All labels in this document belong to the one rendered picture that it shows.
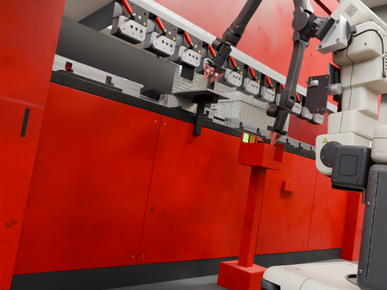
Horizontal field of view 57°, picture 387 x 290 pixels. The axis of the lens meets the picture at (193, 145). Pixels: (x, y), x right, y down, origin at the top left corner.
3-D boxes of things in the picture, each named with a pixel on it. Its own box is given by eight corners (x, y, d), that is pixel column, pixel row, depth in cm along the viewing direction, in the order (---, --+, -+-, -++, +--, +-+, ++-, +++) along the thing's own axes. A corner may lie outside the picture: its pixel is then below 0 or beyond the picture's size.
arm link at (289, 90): (301, 27, 195) (312, 35, 202) (292, 29, 199) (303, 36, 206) (284, 105, 194) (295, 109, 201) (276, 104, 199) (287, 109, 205)
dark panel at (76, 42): (2, 77, 185) (18, -4, 188) (0, 77, 186) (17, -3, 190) (166, 123, 264) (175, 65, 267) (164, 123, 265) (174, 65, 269)
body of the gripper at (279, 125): (272, 130, 207) (276, 118, 207) (287, 134, 200) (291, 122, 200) (266, 128, 203) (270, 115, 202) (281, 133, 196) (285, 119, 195)
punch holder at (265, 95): (262, 96, 253) (265, 74, 254) (252, 97, 259) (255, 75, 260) (273, 102, 264) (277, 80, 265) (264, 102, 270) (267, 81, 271)
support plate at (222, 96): (207, 90, 180) (208, 88, 180) (173, 92, 198) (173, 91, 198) (230, 99, 192) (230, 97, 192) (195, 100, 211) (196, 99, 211)
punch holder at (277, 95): (277, 103, 267) (280, 82, 268) (268, 104, 273) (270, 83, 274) (288, 109, 278) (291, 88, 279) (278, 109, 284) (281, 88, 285)
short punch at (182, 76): (179, 79, 202) (182, 63, 203) (177, 79, 204) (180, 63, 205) (192, 84, 209) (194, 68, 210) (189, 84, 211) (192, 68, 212)
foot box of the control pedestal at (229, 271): (255, 301, 176) (259, 276, 177) (216, 284, 194) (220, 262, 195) (276, 295, 191) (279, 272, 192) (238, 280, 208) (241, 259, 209)
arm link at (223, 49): (227, 44, 181) (235, 49, 185) (220, 39, 186) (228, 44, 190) (220, 56, 184) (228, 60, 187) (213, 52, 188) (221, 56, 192)
